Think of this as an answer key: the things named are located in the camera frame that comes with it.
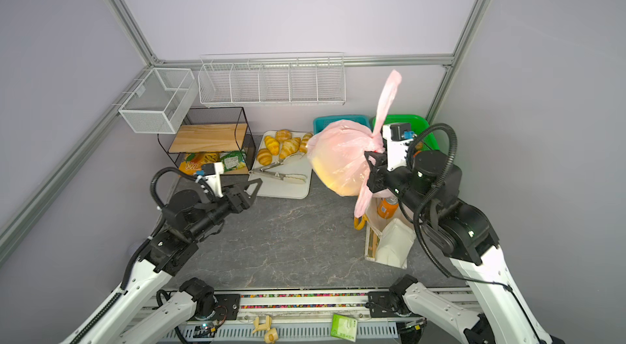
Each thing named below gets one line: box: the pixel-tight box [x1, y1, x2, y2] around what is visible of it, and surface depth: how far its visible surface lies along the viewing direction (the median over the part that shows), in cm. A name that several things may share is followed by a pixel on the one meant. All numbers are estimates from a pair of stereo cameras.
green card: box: [330, 313, 358, 343], surface depth 70 cm
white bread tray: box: [248, 131, 313, 200], surface depth 105 cm
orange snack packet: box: [178, 152, 221, 177], surface depth 104 cm
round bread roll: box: [275, 128, 293, 143], surface depth 118 cm
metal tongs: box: [247, 161, 308, 185], surface depth 104 cm
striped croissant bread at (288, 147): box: [279, 136, 301, 160], surface depth 114 cm
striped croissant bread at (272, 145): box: [264, 135, 280, 156], surface depth 116 cm
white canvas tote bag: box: [364, 193, 417, 270], surface depth 82 cm
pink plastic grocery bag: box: [306, 69, 403, 219], surface depth 59 cm
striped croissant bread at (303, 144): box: [299, 132, 314, 155], surface depth 120 cm
